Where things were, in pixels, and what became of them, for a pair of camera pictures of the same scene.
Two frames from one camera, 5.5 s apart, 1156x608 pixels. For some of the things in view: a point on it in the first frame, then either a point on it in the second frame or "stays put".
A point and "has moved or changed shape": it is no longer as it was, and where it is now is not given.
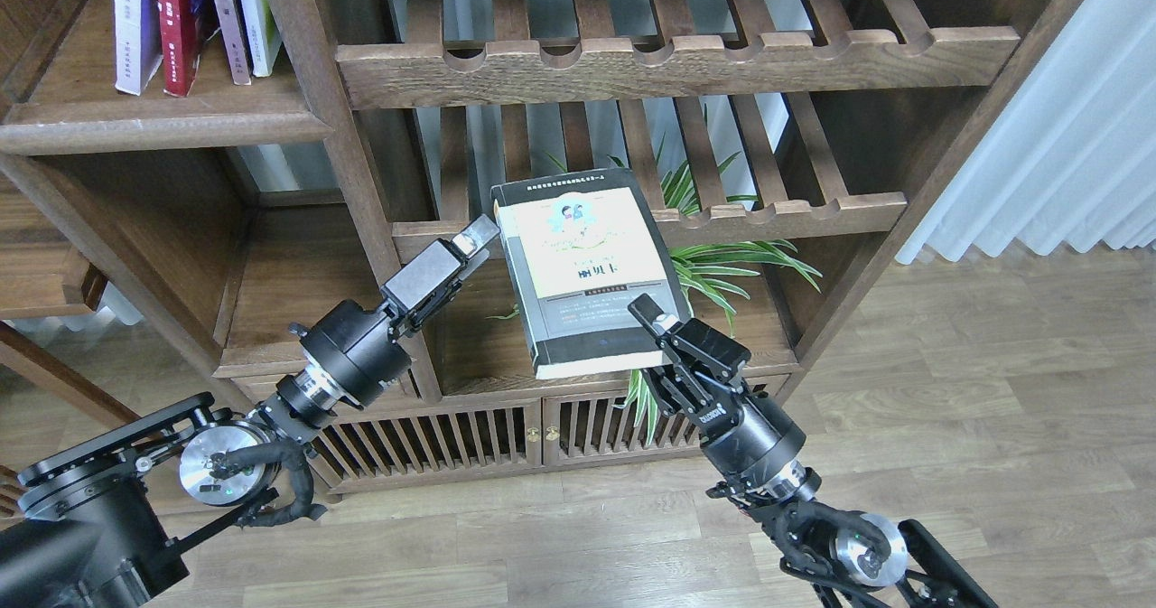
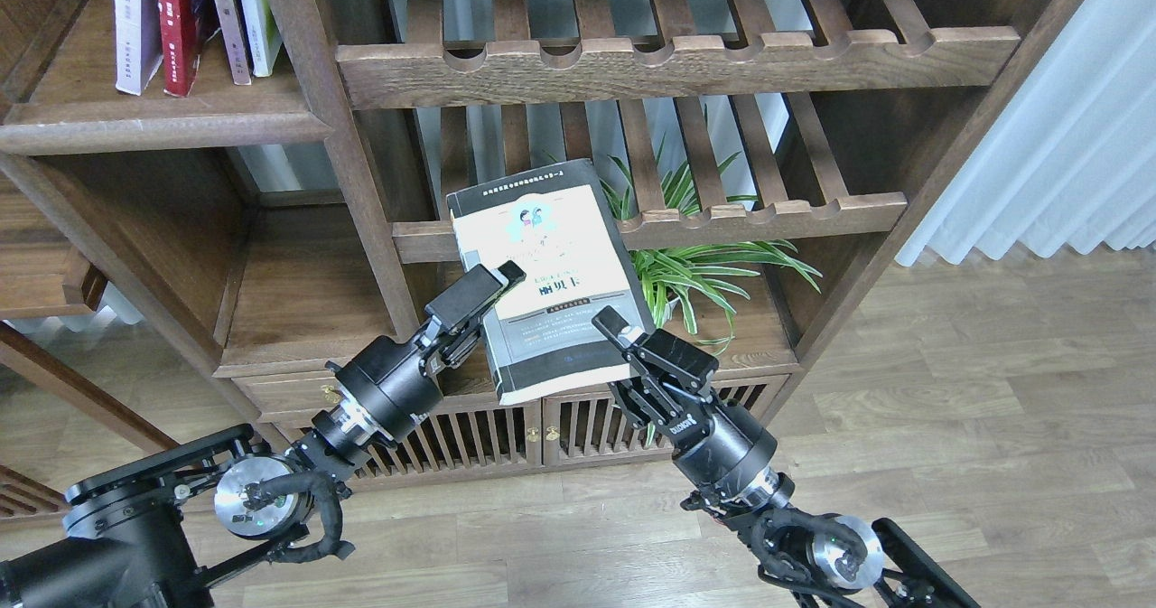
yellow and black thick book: (581, 248) has moved or changed shape
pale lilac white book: (136, 23) stays put
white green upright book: (261, 25) stays put
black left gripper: (358, 353) → (387, 385)
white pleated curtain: (1071, 157) stays put
